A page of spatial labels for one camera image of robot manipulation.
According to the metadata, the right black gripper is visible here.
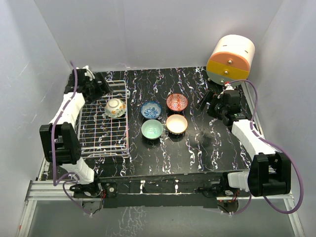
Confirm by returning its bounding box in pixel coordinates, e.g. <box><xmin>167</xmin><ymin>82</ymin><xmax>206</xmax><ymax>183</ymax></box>
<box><xmin>195</xmin><ymin>91</ymin><xmax>227</xmax><ymax>120</ymax></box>

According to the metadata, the white floral bowl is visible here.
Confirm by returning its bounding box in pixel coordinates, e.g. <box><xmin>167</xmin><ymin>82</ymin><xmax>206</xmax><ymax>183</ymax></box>
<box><xmin>105</xmin><ymin>98</ymin><xmax>126</xmax><ymax>119</ymax></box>

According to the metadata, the white bowl orange rim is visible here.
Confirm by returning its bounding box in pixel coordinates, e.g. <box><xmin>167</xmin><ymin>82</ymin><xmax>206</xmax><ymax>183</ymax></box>
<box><xmin>166</xmin><ymin>114</ymin><xmax>188</xmax><ymax>135</ymax></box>

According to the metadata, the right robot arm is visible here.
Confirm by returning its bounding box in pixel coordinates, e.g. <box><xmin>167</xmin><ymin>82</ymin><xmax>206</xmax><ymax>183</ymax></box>
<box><xmin>196</xmin><ymin>89</ymin><xmax>291</xmax><ymax>197</ymax></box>

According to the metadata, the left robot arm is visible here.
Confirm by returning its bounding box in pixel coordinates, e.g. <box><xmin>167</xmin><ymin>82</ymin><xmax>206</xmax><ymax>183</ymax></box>
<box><xmin>39</xmin><ymin>66</ymin><xmax>112</xmax><ymax>197</ymax></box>

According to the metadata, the red patterned bowl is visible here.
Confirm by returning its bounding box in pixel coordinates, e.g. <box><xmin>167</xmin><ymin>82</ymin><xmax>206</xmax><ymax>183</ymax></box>
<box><xmin>166</xmin><ymin>93</ymin><xmax>188</xmax><ymax>112</ymax></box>

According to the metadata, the round pastel drawer cabinet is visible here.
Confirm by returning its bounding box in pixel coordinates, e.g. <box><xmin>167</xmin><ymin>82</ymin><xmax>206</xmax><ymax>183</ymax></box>
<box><xmin>206</xmin><ymin>35</ymin><xmax>255</xmax><ymax>85</ymax></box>

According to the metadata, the blue patterned bowl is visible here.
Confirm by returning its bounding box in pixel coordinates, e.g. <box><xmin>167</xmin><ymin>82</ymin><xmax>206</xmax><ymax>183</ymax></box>
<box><xmin>140</xmin><ymin>101</ymin><xmax>162</xmax><ymax>119</ymax></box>

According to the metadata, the mint green bowl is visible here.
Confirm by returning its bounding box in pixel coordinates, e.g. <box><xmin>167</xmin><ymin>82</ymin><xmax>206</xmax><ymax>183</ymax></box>
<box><xmin>141</xmin><ymin>119</ymin><xmax>163</xmax><ymax>140</ymax></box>

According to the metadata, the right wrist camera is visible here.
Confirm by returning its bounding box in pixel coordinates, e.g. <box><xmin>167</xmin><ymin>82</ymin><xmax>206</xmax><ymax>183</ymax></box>
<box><xmin>224</xmin><ymin>83</ymin><xmax>234</xmax><ymax>91</ymax></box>

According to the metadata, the white wire dish rack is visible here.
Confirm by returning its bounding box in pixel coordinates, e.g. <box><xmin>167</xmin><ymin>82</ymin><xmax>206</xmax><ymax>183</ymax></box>
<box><xmin>75</xmin><ymin>80</ymin><xmax>129</xmax><ymax>159</ymax></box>

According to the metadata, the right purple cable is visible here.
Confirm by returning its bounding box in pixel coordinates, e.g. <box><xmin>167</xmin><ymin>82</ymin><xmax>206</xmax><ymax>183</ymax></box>
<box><xmin>231</xmin><ymin>79</ymin><xmax>305</xmax><ymax>215</ymax></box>

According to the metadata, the aluminium frame rail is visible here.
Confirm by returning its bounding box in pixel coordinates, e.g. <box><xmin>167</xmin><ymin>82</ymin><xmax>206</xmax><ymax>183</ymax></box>
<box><xmin>17</xmin><ymin>81</ymin><xmax>306</xmax><ymax>237</ymax></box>

